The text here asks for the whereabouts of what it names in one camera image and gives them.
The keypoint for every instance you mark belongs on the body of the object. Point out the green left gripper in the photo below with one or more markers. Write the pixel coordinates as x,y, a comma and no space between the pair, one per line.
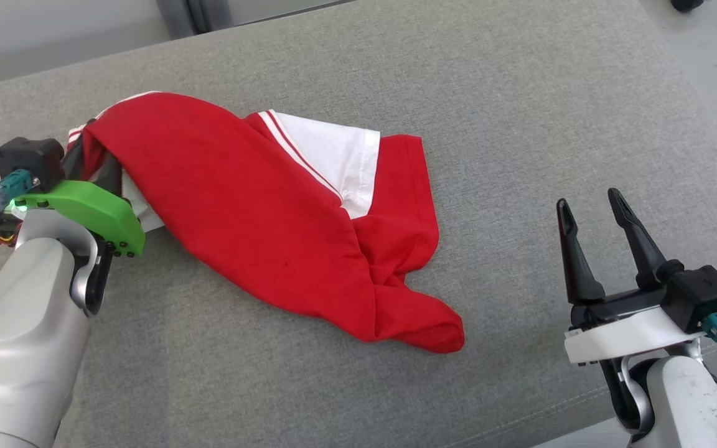
97,208

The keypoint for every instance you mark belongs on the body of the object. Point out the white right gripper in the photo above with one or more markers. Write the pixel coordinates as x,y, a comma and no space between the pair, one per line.
626,333

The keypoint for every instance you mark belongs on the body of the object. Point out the red basketball jersey white sleeves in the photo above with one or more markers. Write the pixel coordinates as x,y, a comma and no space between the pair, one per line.
240,218

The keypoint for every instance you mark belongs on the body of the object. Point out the black caster wheel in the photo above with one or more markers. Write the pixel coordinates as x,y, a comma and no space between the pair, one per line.
687,4

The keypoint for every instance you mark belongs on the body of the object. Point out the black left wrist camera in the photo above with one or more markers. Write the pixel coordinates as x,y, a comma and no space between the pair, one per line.
28,158

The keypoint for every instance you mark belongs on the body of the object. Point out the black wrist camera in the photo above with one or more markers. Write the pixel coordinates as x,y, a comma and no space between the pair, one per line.
28,158
704,295

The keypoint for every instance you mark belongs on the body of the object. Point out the teal left camera connector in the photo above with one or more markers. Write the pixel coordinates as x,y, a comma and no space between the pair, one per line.
13,183

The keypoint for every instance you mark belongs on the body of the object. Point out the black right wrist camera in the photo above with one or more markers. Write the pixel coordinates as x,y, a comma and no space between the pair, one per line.
704,295

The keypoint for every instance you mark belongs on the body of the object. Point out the grey metal partition post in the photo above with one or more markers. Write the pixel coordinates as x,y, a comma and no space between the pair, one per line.
193,15

